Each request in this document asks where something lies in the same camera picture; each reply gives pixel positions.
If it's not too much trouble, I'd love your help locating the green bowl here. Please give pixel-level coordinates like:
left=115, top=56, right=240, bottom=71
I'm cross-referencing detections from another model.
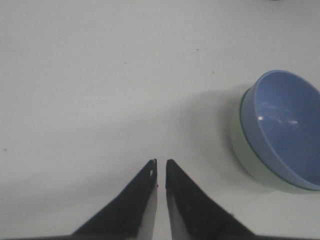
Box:
left=229, top=94, right=320, bottom=194

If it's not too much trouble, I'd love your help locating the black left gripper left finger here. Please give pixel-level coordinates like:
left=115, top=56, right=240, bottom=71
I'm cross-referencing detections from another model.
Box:
left=71, top=158, right=158, bottom=238

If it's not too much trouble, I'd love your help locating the blue bowl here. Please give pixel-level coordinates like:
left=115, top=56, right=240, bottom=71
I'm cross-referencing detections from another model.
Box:
left=239, top=70, right=320, bottom=191

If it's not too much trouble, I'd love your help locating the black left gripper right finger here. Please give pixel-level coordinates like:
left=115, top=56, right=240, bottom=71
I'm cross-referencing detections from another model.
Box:
left=165, top=159, right=255, bottom=238

